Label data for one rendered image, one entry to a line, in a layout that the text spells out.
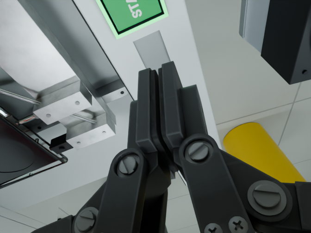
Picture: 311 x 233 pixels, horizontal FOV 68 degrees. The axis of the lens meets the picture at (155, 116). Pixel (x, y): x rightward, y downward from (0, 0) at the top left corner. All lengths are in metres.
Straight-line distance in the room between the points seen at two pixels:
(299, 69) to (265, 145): 1.61
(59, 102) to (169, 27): 0.20
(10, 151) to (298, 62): 0.50
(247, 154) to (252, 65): 0.71
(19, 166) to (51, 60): 0.24
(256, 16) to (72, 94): 0.34
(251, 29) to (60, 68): 0.34
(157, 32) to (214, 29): 1.20
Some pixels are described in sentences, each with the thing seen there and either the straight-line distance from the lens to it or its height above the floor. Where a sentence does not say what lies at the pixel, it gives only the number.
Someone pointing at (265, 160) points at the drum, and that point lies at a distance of 1.95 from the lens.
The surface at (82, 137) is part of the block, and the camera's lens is 0.42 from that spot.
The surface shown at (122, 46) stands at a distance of 0.25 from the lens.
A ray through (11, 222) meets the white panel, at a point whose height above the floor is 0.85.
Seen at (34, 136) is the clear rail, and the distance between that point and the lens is 0.44.
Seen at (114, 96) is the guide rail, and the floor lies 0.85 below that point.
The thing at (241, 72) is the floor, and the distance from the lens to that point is 1.73.
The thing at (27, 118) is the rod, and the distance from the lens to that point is 0.41.
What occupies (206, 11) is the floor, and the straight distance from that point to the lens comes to 1.38.
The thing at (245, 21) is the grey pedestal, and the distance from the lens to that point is 0.47.
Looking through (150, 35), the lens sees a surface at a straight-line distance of 0.26.
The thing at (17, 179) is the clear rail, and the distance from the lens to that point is 0.55.
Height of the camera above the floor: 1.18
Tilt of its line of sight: 43 degrees down
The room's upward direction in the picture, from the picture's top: 164 degrees clockwise
